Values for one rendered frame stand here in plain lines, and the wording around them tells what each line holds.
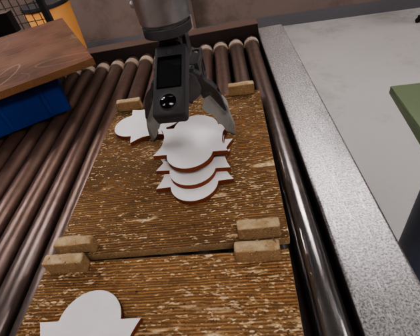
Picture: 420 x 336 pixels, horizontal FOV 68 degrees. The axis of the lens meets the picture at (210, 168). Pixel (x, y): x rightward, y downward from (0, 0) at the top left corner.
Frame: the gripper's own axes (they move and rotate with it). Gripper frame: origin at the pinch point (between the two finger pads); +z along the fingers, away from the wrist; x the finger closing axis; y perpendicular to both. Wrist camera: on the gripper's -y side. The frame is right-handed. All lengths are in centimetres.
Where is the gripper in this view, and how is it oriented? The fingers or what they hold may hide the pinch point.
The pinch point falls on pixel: (193, 141)
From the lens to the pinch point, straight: 56.7
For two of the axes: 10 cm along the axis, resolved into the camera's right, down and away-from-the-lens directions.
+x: -9.8, 0.7, 1.7
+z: 1.7, 7.3, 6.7
